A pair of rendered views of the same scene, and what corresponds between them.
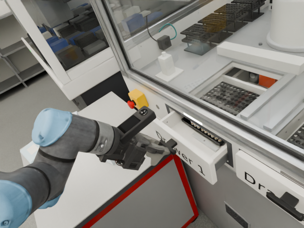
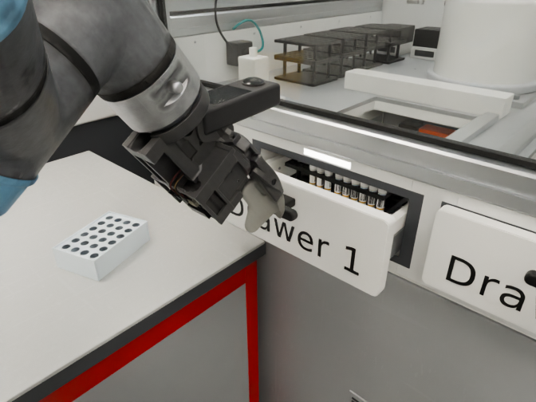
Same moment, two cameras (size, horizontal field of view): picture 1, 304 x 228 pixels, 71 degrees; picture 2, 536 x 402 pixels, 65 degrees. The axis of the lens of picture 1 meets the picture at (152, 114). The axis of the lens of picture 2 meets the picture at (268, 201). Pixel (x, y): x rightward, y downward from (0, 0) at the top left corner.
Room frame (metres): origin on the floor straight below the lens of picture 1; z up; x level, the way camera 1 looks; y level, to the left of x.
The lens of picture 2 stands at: (0.02, 0.20, 1.17)
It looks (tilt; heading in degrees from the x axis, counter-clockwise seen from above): 29 degrees down; 334
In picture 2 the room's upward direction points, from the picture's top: straight up
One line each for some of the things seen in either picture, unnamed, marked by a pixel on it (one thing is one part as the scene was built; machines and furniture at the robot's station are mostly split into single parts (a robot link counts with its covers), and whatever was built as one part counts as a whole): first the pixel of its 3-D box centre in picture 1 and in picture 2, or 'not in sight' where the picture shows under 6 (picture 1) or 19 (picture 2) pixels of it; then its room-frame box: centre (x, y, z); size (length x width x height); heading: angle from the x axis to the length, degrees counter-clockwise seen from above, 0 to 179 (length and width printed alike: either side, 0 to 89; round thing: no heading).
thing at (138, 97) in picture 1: (137, 100); not in sight; (0.78, 0.04, 0.88); 0.07 x 0.05 x 0.07; 22
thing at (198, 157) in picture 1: (178, 145); (291, 216); (0.45, -0.04, 0.87); 0.29 x 0.02 x 0.11; 22
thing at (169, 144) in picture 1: (170, 144); (278, 203); (0.44, -0.02, 0.91); 0.07 x 0.04 x 0.01; 22
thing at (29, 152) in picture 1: (35, 152); not in sight; (0.82, 0.59, 0.78); 0.15 x 0.10 x 0.04; 36
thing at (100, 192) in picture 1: (119, 188); (68, 389); (0.74, 0.33, 0.38); 0.62 x 0.58 x 0.76; 22
